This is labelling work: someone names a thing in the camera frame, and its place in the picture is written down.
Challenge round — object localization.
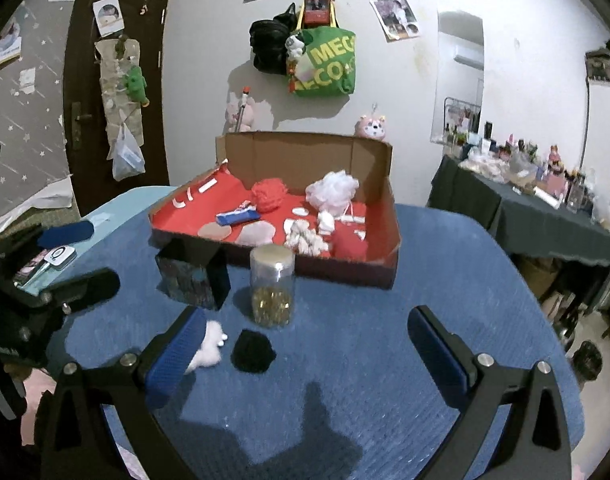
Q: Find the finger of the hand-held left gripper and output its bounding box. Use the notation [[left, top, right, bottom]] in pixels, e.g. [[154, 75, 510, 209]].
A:
[[0, 221, 94, 263], [0, 267, 120, 318]]

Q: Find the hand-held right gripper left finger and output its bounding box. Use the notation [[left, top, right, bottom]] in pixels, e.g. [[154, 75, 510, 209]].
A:
[[39, 306, 208, 480]]

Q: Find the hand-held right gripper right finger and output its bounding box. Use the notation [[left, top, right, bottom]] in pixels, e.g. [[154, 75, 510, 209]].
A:
[[407, 305, 571, 480]]

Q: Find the white fluffy plush piece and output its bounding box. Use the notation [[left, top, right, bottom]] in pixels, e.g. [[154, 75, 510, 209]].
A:
[[185, 320, 227, 373]]

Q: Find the black fluffy pom-pom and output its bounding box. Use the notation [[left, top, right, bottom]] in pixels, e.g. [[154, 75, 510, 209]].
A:
[[231, 329, 277, 374]]

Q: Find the red-lined cardboard box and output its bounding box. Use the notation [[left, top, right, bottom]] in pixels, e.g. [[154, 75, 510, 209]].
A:
[[149, 131, 402, 291]]

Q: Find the tan round powder puff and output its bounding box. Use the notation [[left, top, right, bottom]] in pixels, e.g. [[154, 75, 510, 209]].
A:
[[198, 223, 232, 242]]

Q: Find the red soft cloth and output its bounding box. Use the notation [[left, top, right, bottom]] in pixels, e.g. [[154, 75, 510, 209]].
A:
[[332, 232, 370, 261]]

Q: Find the blue cloth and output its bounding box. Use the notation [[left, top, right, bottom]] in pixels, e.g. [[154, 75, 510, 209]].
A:
[[216, 201, 262, 227]]

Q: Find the cream knitted scrunchie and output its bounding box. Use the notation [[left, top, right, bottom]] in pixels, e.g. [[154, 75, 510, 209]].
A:
[[284, 217, 330, 256]]

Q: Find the white charger device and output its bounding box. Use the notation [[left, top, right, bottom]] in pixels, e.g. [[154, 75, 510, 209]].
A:
[[44, 246, 78, 267]]

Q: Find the pink phone case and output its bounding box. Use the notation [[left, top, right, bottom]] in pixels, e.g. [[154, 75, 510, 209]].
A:
[[12, 250, 50, 286]]

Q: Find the light blue bed sheet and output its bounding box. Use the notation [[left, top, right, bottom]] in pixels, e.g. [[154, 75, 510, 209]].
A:
[[22, 186, 178, 291]]

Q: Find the blue textured blanket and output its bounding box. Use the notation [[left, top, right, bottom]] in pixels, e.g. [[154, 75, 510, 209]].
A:
[[60, 202, 586, 480]]

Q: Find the black patterned box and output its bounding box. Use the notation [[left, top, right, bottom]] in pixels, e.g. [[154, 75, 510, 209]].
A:
[[155, 237, 232, 311]]

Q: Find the clear plastic bag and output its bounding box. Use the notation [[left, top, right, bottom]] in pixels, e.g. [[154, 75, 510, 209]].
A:
[[111, 122, 146, 182]]

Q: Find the clear jar with gold pieces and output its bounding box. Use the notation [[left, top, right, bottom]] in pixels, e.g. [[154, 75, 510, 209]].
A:
[[249, 245, 296, 329]]

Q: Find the dark round floor pot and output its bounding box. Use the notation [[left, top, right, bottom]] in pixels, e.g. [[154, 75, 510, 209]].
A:
[[572, 341, 603, 383]]

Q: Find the table with dark green cloth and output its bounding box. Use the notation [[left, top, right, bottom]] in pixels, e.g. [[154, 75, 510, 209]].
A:
[[427, 155, 610, 321]]

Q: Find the green plush toy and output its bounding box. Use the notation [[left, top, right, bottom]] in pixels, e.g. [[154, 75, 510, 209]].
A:
[[124, 66, 150, 108]]

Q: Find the dark wooden door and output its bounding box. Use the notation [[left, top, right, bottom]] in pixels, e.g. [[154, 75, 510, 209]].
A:
[[63, 0, 178, 201]]

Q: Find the red mesh bath pouf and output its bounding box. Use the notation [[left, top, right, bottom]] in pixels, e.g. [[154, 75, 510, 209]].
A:
[[250, 178, 288, 216]]

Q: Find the white mesh bath pouf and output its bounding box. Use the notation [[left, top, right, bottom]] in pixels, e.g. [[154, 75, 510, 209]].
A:
[[305, 171, 360, 213]]

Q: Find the clutter of bottles and cosmetics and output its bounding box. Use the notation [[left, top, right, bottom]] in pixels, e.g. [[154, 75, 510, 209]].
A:
[[442, 120, 601, 211]]

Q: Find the stick with red tip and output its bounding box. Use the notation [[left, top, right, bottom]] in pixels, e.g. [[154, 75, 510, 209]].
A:
[[237, 86, 251, 133]]

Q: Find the photo sheet on door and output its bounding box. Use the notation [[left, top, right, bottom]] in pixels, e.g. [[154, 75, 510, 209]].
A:
[[92, 0, 124, 38]]

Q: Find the pink plush animal head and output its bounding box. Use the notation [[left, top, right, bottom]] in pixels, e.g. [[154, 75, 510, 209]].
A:
[[354, 112, 388, 141]]

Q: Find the black hanging bag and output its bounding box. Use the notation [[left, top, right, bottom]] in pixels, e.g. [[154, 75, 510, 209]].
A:
[[248, 4, 298, 75]]

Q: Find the white refrigerator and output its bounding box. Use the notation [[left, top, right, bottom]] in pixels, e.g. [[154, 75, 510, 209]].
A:
[[582, 80, 610, 201]]

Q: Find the small white plush toy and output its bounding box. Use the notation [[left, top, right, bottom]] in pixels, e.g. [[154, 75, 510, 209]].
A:
[[285, 32, 306, 61]]

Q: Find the white air conditioner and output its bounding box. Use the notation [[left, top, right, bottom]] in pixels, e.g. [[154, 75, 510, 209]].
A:
[[452, 42, 484, 68]]

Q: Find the green tote bag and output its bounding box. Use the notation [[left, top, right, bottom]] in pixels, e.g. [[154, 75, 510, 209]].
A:
[[286, 25, 358, 97]]

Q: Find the dark box on refrigerator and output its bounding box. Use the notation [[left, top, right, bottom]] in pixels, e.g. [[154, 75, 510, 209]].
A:
[[585, 49, 610, 83]]

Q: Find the red box bag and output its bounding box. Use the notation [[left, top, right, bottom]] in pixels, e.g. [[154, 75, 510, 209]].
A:
[[297, 0, 338, 28]]

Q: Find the metal door handle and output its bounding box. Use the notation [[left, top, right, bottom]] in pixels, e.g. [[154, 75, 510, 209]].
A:
[[71, 101, 93, 150]]

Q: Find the hanging wall organizer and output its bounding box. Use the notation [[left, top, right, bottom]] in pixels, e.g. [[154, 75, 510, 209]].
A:
[[95, 35, 146, 161]]

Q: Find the pale wall poster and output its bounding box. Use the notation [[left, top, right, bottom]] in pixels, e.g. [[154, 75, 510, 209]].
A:
[[0, 15, 23, 70]]

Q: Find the pink plush toy on wall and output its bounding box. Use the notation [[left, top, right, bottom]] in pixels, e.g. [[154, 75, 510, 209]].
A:
[[225, 95, 258, 133]]

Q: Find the wall poster with photos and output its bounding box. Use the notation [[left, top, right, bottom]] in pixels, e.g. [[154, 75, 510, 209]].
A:
[[369, 0, 420, 42]]

